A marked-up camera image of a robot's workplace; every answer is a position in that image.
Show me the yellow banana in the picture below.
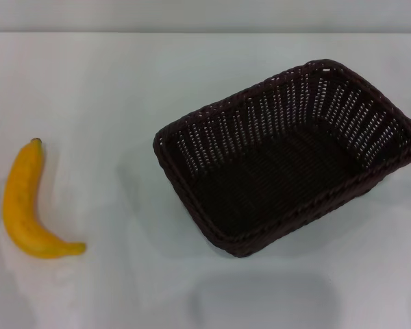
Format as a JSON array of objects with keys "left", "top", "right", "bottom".
[{"left": 2, "top": 137, "right": 87, "bottom": 260}]

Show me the dark brown woven basket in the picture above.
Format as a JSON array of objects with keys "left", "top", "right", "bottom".
[{"left": 153, "top": 58, "right": 411, "bottom": 258}]

